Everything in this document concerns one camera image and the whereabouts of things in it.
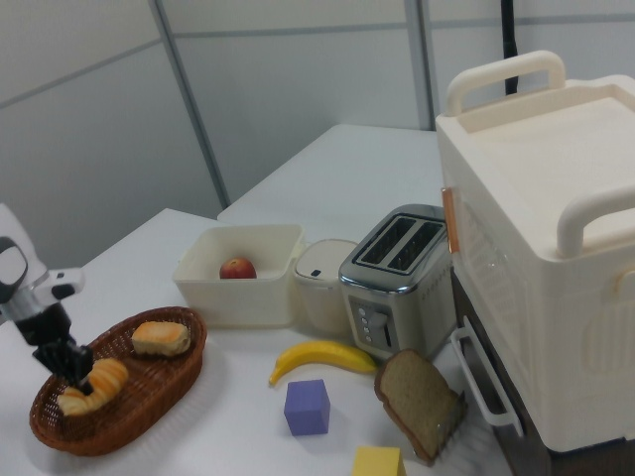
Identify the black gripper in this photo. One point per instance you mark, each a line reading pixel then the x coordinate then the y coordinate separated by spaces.
pixel 44 329

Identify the striped long bread roll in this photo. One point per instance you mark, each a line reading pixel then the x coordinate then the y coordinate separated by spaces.
pixel 106 379

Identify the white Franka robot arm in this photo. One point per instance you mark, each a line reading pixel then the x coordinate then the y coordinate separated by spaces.
pixel 30 277

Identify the square golden bread roll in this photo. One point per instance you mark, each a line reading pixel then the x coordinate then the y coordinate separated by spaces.
pixel 161 338

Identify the brown bread slice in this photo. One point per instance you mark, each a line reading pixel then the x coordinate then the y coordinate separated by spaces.
pixel 417 401

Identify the brown oval wicker basket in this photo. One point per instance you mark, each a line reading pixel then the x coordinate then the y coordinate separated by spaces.
pixel 144 387

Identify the open cream plastic container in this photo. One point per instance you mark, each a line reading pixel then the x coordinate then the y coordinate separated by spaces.
pixel 238 292

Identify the red apple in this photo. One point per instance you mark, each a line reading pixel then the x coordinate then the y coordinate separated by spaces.
pixel 238 269

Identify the purple cube block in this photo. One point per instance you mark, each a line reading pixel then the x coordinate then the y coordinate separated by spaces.
pixel 306 409

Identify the yellow banana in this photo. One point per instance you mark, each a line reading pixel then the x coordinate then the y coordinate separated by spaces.
pixel 322 356

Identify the small cream lidded bin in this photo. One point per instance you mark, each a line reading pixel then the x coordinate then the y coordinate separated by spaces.
pixel 322 292

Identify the yellow cube block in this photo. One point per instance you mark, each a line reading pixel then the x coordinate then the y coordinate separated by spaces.
pixel 378 462

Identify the silver two-slot toaster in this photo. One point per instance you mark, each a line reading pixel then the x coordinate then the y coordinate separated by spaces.
pixel 397 297

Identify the copper latch strip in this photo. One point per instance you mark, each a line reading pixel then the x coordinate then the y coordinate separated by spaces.
pixel 450 223

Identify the black pole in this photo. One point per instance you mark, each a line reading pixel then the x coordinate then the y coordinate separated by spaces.
pixel 508 44

